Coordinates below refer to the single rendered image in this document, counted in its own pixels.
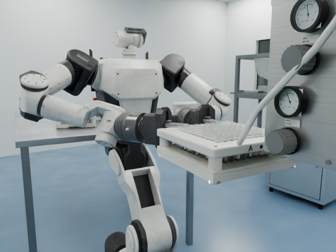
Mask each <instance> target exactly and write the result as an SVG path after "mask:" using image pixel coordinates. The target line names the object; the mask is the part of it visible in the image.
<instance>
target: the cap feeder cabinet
mask: <svg viewBox="0 0 336 252"><path fill-rule="evenodd" d="M265 186H268V187H269V191H270V192H273V191H274V189H277V190H280V191H283V192H286V193H289V194H291V195H294V196H297V197H300V198H303V199H306V200H309V201H312V202H315V203H317V204H318V206H317V208H318V209H320V210H322V209H323V205H325V204H327V203H329V202H331V201H333V200H335V199H336V171H333V170H329V169H326V168H322V167H319V166H315V165H312V164H308V163H305V162H301V161H298V165H297V166H296V167H288V168H284V169H279V170H275V171H270V172H266V173H265Z"/></svg>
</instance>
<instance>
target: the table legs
mask: <svg viewBox="0 0 336 252"><path fill-rule="evenodd" d="M20 155H21V166H22V178H23V190H24V201H25V213H26V224H27V236H28V247H29V252H37V240H36V227H35V215H34V203H33V191H32V178H31V166H30V154H29V147H20ZM193 215H194V174H193V173H191V172H189V171H187V170H186V227H185V243H186V244H187V245H188V246H189V245H192V244H193Z"/></svg>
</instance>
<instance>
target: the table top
mask: <svg viewBox="0 0 336 252"><path fill-rule="evenodd" d="M95 122H96V127H85V128H81V127H69V128H60V129H56V121H53V120H49V119H46V118H43V119H41V120H39V121H38V122H35V121H32V120H27V119H25V118H23V117H22V116H21V114H20V111H15V148H25V147H35V146H45V145H55V144H66V143H76V142H86V141H94V140H95V138H96V135H97V132H98V129H99V127H100V124H101V120H98V121H95Z"/></svg>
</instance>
